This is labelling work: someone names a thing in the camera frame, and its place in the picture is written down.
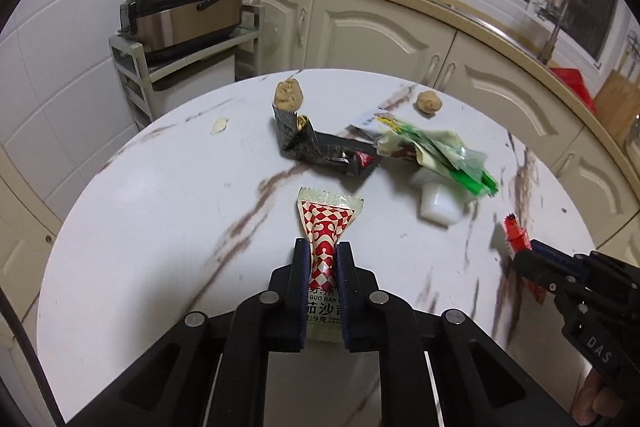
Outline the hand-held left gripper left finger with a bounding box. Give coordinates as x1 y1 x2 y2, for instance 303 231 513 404
65 238 311 427

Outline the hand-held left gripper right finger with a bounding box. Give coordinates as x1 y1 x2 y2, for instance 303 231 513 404
336 242 581 427

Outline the white plastic cup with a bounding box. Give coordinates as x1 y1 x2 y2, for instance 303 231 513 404
410 169 478 228

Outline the metal faucet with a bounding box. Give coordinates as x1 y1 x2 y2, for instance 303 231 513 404
532 0 571 65

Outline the cream room door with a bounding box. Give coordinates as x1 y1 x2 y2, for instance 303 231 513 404
0 142 68 408

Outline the white snack packet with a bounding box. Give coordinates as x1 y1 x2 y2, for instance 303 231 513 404
349 107 401 140

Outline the cream cabinet door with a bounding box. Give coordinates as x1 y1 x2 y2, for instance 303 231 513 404
311 0 457 94
244 0 317 75
435 31 588 152
547 127 628 238

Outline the red snack wrapper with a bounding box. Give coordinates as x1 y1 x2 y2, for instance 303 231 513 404
502 213 548 305

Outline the red white patterned sachet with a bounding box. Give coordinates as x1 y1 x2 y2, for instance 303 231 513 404
296 187 364 343

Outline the black steel rice cooker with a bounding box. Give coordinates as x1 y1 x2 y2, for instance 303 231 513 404
118 0 247 62

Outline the white storage box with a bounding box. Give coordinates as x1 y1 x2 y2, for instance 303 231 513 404
150 57 236 108

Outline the red plastic basin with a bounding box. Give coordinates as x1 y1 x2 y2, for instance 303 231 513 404
547 66 598 112

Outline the green white plastic wrapper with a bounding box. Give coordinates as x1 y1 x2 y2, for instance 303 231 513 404
375 119 501 198

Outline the white kitchen trolley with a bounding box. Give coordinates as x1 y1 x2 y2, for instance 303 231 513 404
109 4 266 132

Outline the wooden cutting board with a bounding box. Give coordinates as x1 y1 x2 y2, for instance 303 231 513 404
592 69 640 142

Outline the round white marble table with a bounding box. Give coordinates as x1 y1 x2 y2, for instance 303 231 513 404
36 68 598 427

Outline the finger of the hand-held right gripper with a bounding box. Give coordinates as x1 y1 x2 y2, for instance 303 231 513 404
530 238 601 279
512 248 576 296

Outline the person's right hand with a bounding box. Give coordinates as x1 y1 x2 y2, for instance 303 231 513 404
572 369 631 427

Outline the black foil wrapper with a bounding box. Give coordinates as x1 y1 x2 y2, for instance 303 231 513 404
271 103 383 180

